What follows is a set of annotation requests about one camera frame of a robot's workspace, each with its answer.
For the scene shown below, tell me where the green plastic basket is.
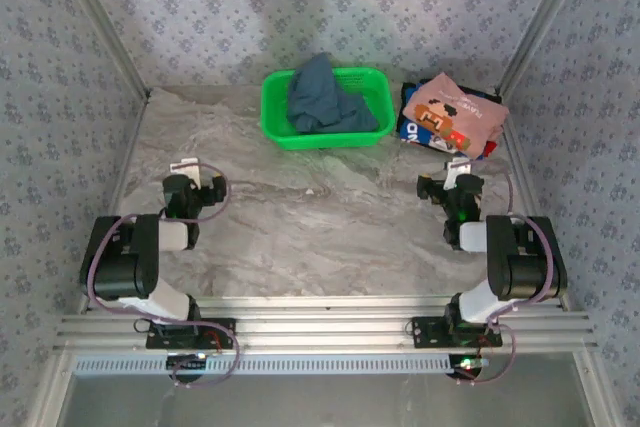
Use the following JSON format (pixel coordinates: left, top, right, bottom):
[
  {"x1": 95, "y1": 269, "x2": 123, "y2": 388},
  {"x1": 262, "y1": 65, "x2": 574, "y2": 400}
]
[{"x1": 261, "y1": 66, "x2": 396, "y2": 151}]

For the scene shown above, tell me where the plain blue t-shirt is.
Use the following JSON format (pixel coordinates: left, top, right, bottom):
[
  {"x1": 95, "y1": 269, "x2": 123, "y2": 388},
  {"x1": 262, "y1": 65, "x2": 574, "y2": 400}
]
[{"x1": 285, "y1": 52, "x2": 380, "y2": 135}]

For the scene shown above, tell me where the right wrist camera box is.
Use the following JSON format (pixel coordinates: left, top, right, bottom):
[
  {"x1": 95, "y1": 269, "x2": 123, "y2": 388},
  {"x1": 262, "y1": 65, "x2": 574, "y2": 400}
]
[{"x1": 417, "y1": 172, "x2": 446, "y2": 203}]

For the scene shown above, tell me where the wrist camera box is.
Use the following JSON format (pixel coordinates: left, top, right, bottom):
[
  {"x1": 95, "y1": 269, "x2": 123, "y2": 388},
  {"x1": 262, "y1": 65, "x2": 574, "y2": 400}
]
[
  {"x1": 205, "y1": 172, "x2": 227, "y2": 204},
  {"x1": 417, "y1": 172, "x2": 446, "y2": 203}
]

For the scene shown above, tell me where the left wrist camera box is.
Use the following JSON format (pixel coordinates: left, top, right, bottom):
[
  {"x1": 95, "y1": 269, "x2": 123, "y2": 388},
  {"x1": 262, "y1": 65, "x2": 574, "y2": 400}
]
[{"x1": 205, "y1": 172, "x2": 227, "y2": 204}]

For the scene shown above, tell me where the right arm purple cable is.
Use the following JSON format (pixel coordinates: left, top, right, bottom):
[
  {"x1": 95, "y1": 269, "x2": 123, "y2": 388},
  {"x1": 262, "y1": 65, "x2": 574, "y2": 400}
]
[{"x1": 457, "y1": 161, "x2": 566, "y2": 386}]

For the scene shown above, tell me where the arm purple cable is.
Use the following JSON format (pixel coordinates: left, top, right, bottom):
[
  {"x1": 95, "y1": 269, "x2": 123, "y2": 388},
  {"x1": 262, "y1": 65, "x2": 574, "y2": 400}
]
[
  {"x1": 457, "y1": 161, "x2": 566, "y2": 386},
  {"x1": 79, "y1": 164, "x2": 242, "y2": 389}
]

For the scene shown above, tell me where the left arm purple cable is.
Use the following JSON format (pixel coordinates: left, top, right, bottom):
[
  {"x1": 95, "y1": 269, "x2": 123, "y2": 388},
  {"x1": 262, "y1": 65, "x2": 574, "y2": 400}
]
[{"x1": 79, "y1": 164, "x2": 242, "y2": 389}]

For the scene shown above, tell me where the narrow aluminium rail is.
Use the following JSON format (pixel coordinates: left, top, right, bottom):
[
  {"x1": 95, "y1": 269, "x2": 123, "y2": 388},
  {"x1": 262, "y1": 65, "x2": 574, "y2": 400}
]
[{"x1": 87, "y1": 295, "x2": 564, "y2": 312}]

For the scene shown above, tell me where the aluminium corner post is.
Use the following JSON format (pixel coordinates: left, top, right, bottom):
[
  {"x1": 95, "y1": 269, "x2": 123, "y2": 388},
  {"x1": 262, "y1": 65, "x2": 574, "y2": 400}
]
[
  {"x1": 498, "y1": 0, "x2": 599, "y2": 96},
  {"x1": 52, "y1": 0, "x2": 152, "y2": 98}
]

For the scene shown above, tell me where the wide slotted aluminium rail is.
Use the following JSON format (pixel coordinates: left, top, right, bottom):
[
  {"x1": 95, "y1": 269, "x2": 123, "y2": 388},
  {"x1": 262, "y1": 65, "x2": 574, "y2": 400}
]
[{"x1": 52, "y1": 313, "x2": 600, "y2": 353}]

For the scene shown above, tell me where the grey slotted cable duct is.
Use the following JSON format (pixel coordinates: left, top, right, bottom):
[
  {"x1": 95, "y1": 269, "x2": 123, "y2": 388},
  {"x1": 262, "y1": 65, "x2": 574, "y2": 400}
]
[{"x1": 72, "y1": 352, "x2": 494, "y2": 377}]

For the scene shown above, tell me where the aluminium frame leg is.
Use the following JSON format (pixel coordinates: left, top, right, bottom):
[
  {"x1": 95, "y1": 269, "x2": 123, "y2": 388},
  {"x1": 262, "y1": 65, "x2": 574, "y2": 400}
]
[
  {"x1": 27, "y1": 351, "x2": 76, "y2": 427},
  {"x1": 572, "y1": 350, "x2": 619, "y2": 427}
]

